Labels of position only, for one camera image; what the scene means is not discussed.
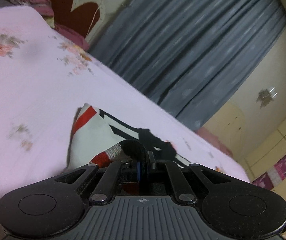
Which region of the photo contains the striped red black white garment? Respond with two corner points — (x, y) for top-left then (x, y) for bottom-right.
(66, 103), (191, 171)

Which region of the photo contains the cream rounded bed footboard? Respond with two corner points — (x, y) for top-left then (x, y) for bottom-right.
(196, 102), (246, 158)

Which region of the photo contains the cream wardrobe with purple panels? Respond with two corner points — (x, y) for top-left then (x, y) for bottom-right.
(242, 100), (286, 221)

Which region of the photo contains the pink floral bed sheet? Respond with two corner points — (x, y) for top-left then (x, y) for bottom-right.
(0, 7), (249, 239)

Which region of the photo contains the blue grey curtain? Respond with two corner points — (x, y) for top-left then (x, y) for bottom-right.
(89, 0), (286, 130)

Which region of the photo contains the purple pillow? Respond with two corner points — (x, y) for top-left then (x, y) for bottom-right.
(0, 0), (89, 50)

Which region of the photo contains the crystal wall lamp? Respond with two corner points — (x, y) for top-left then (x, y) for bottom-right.
(256, 87), (277, 108)

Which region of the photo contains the white hanging cable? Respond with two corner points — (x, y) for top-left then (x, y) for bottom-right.
(85, 0), (109, 40)

